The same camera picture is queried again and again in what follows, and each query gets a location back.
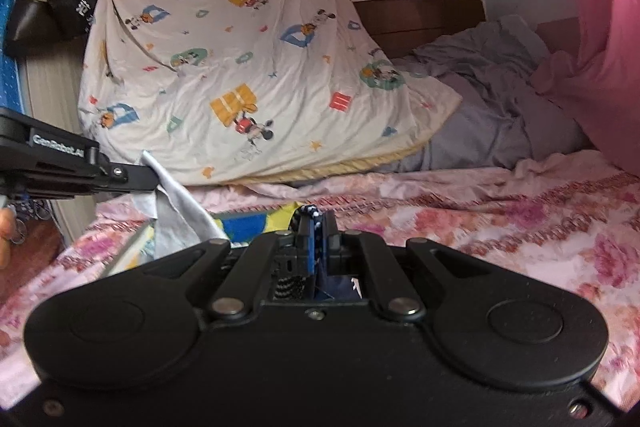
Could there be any grey blanket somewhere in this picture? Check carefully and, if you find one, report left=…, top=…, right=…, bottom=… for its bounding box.
left=394, top=13, right=597, bottom=174

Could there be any pink floral bedsheet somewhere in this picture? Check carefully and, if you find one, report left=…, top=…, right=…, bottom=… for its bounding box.
left=0, top=149, right=640, bottom=408

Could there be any grey zip pouch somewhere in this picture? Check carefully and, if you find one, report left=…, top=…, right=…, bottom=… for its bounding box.
left=142, top=151, right=232, bottom=259

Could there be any cartoon print white sheet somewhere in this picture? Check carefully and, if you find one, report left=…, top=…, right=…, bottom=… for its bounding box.
left=75, top=0, right=464, bottom=186

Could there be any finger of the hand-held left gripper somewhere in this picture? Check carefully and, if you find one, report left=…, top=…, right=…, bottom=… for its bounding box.
left=107, top=162, right=162, bottom=194

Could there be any brown wooden headboard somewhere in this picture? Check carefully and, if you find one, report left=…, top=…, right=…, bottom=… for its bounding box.
left=352, top=0, right=581, bottom=58

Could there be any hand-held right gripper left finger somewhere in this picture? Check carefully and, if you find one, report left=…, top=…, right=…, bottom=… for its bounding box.
left=145, top=209, right=317, bottom=320

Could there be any beige wooden board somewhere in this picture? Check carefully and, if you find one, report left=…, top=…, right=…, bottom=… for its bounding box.
left=22, top=0, right=103, bottom=235

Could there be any pink curtain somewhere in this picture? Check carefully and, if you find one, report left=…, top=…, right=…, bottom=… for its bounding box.
left=530, top=0, right=640, bottom=174

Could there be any black handbag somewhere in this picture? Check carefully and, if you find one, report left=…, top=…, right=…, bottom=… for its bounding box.
left=2, top=0, right=67, bottom=58

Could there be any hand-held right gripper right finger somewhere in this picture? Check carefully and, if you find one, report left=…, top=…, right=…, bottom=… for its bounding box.
left=320, top=213, right=506, bottom=323

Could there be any navy white dotted cloth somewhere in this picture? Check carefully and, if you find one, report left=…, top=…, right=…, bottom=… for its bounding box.
left=272, top=203, right=367, bottom=304

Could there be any person's left hand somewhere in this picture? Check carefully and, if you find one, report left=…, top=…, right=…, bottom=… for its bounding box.
left=0, top=209, right=16, bottom=270

